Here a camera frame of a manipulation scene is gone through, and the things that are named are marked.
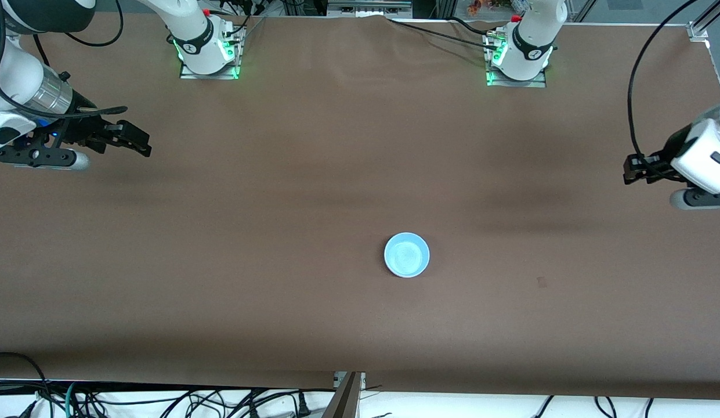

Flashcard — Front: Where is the blue bowl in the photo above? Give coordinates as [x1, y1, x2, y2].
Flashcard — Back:
[384, 232, 430, 278]

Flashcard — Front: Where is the aluminium corner profile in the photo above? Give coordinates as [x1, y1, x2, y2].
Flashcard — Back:
[688, 0, 720, 41]

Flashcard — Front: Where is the brown table mat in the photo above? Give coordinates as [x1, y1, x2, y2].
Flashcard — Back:
[0, 13, 720, 400]

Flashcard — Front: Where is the metal support beam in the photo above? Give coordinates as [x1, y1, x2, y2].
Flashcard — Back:
[322, 372, 366, 418]

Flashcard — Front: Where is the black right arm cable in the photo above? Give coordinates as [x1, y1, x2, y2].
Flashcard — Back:
[0, 0, 128, 120]

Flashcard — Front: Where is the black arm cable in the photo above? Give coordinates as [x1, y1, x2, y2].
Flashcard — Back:
[627, 0, 700, 175]
[0, 0, 128, 120]

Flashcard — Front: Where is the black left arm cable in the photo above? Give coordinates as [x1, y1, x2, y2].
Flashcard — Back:
[627, 0, 700, 175]

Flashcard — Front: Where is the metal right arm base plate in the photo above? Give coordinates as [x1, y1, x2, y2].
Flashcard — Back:
[180, 23, 244, 80]

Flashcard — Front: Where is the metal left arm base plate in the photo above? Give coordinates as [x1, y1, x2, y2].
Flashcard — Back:
[484, 32, 547, 88]

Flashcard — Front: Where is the long black table cable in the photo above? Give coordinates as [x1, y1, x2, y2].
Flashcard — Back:
[386, 17, 501, 52]

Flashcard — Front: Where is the thick black looped cable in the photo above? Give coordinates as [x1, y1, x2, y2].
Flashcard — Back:
[0, 352, 54, 418]

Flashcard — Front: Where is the aluminium frame rail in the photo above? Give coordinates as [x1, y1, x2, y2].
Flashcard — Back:
[328, 0, 413, 18]

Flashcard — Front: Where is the black cable with plug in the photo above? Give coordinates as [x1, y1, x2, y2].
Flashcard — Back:
[244, 390, 313, 418]

